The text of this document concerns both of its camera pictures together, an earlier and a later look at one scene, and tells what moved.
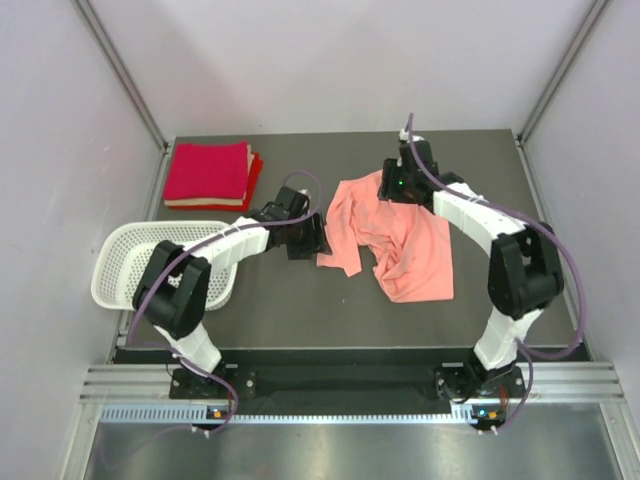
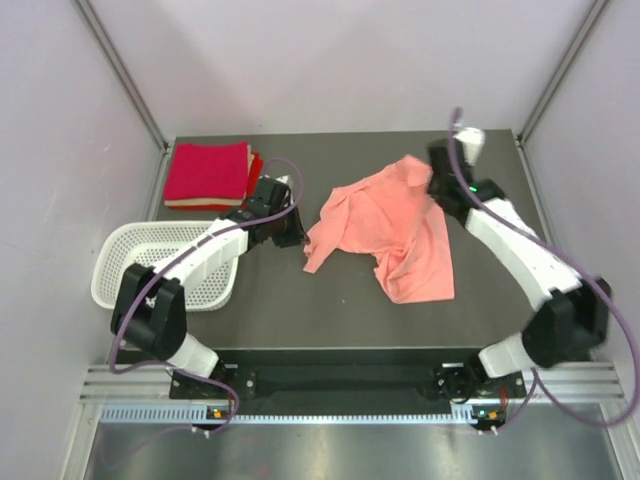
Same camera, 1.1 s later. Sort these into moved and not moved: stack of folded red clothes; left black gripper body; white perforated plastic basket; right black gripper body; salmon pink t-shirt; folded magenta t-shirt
Moved: right black gripper body; left black gripper body; salmon pink t-shirt
Not moved: stack of folded red clothes; white perforated plastic basket; folded magenta t-shirt
